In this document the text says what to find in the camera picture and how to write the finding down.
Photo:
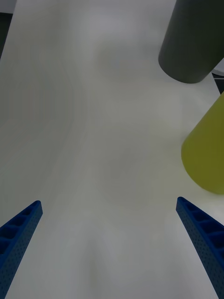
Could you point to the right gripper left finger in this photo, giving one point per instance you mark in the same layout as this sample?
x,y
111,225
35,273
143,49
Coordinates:
x,y
16,238

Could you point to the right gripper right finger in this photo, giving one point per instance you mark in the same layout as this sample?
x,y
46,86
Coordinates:
x,y
205,236

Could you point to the yellow-green plastic bin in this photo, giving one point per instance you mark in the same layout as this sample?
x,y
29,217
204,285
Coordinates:
x,y
207,151

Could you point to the grey plastic bin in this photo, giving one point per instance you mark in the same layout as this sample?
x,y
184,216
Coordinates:
x,y
193,42

